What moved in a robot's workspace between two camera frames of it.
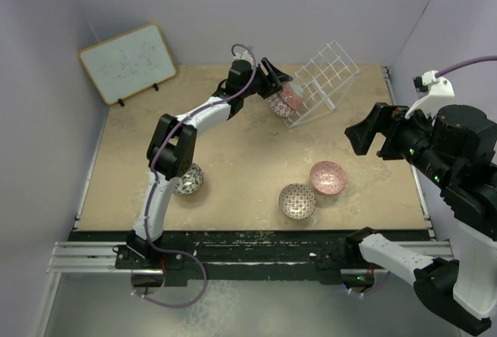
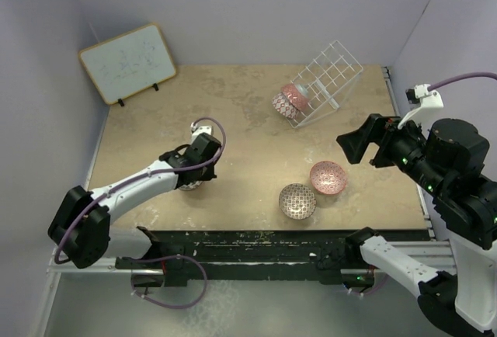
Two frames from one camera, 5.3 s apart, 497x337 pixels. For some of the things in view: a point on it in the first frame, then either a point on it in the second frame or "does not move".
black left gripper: [270, 88] → [208, 174]
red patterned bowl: [328, 177] does not move
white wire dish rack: [324, 81] does not move
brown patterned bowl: [297, 201] does not move
